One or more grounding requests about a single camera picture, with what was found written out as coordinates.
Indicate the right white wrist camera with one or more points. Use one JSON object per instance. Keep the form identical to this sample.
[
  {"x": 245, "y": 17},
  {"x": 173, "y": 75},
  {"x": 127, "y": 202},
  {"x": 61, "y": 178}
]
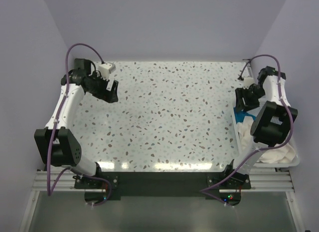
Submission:
[{"x": 247, "y": 82}]

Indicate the white t shirt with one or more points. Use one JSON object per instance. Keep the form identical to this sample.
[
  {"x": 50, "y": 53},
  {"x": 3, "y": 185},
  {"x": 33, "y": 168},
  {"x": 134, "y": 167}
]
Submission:
[{"x": 285, "y": 154}]

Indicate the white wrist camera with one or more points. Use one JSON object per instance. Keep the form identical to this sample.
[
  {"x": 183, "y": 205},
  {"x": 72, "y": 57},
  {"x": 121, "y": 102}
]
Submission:
[
  {"x": 247, "y": 82},
  {"x": 106, "y": 69}
]

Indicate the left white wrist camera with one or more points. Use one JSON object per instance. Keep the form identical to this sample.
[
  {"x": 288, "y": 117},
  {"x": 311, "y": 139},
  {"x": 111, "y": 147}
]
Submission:
[{"x": 106, "y": 69}]

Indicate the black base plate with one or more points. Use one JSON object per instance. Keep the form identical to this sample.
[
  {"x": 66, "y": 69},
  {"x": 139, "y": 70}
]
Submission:
[{"x": 112, "y": 186}]

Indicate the blue polo t shirt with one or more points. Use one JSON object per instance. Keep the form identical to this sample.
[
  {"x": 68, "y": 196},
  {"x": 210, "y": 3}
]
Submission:
[{"x": 240, "y": 116}]

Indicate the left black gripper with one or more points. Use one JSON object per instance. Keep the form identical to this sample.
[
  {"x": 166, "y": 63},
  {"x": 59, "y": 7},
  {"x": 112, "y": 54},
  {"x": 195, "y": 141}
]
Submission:
[{"x": 109, "y": 96}]

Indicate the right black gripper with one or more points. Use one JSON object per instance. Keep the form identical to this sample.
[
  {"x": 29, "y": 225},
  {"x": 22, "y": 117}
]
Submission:
[{"x": 249, "y": 106}]

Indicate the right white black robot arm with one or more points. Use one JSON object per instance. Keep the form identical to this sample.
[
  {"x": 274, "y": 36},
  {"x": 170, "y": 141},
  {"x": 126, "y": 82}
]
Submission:
[{"x": 271, "y": 128}]

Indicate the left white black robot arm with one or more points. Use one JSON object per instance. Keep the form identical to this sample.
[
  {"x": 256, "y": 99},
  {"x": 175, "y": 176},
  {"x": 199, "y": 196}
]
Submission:
[{"x": 56, "y": 143}]

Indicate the white plastic basket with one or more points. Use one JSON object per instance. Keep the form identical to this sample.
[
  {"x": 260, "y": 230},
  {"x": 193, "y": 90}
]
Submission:
[{"x": 252, "y": 161}]

